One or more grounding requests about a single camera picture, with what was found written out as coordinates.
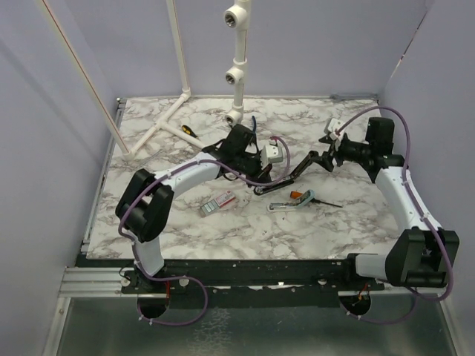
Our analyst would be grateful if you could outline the white pvc pipe frame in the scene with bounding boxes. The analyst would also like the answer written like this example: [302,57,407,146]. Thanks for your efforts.
[36,0,253,160]

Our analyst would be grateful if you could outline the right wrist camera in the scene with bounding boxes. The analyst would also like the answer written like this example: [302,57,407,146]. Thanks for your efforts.
[324,118,344,141]

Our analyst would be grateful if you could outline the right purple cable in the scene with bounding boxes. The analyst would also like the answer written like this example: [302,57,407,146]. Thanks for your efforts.
[335,106,453,326]

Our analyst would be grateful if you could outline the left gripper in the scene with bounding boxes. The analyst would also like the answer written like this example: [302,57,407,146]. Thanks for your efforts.
[233,151,272,188]

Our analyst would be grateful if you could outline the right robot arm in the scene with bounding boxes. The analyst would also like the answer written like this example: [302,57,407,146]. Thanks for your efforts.
[320,117,459,290]

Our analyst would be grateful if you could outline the orange handled screwdriver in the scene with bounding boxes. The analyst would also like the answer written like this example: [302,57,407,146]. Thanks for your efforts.
[289,191,342,208]

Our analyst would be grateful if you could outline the blue handled pliers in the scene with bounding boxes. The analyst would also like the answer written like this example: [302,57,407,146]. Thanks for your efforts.
[251,115,257,136]

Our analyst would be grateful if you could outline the red white staple box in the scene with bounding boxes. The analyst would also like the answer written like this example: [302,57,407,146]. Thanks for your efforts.
[199,190,236,217]

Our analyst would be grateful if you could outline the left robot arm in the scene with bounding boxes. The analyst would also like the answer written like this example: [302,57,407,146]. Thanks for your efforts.
[115,125,275,293]

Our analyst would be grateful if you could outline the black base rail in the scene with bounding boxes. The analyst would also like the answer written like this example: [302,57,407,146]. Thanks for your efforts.
[76,255,384,309]

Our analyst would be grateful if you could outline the aluminium frame rail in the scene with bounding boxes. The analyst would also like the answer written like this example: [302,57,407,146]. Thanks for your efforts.
[40,98,125,356]

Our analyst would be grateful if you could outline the purple cable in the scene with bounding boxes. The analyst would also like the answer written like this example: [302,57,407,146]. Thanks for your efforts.
[118,136,292,327]
[335,106,453,326]

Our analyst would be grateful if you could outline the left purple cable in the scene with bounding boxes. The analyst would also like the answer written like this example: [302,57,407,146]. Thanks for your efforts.
[118,136,292,327]

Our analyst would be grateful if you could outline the black stapler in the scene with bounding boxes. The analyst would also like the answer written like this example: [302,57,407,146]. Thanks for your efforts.
[253,151,324,196]

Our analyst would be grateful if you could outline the yellow black screwdriver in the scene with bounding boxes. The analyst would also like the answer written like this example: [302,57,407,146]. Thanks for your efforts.
[181,125,198,139]

